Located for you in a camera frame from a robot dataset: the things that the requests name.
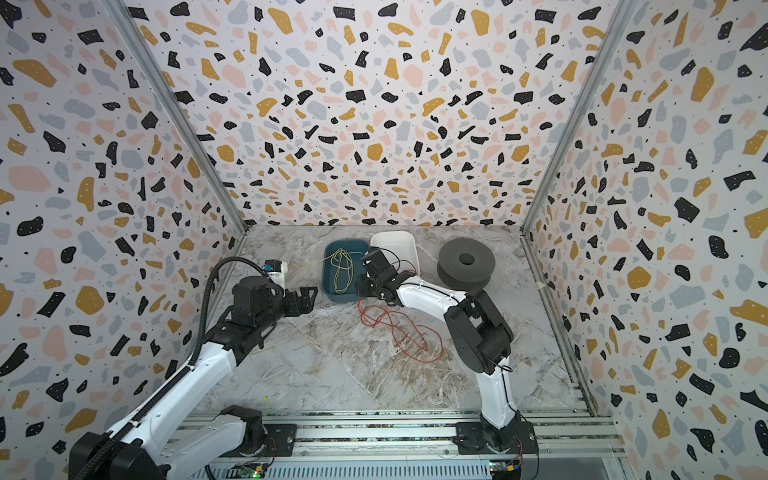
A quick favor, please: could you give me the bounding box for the red cable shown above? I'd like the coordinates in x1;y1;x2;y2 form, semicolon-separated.
357;296;446;365

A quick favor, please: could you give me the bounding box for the grey cable spool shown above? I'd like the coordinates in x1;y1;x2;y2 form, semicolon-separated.
437;237;496;291

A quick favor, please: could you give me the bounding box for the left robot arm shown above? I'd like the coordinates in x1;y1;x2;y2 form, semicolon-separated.
68;256;318;479

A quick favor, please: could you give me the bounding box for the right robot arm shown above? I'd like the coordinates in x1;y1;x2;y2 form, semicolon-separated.
356;247;523;453

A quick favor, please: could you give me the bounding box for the white plastic bin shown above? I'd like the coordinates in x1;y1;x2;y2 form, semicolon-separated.
370;231;421;275

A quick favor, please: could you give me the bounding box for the teal plastic bin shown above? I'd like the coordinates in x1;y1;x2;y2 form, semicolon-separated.
321;239;369;304

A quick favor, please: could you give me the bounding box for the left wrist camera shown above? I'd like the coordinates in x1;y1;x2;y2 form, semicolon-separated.
263;259;288;289

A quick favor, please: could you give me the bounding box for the yellow cable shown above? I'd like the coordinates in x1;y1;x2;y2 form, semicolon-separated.
292;247;356;295

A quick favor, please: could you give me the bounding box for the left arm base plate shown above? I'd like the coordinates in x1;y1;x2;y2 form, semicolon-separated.
254;423;298;459

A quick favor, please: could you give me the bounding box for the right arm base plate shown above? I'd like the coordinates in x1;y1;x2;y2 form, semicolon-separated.
452;421;538;455

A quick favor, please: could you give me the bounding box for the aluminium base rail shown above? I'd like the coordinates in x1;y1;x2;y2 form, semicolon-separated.
170;410;634;479

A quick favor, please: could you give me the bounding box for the left frame post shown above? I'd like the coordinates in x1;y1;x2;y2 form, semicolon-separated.
102;1;248;235

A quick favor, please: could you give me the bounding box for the frame post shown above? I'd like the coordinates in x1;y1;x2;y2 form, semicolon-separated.
102;1;248;235
521;0;638;237

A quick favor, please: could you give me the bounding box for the right frame post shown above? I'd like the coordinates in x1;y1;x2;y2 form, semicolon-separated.
521;0;638;237

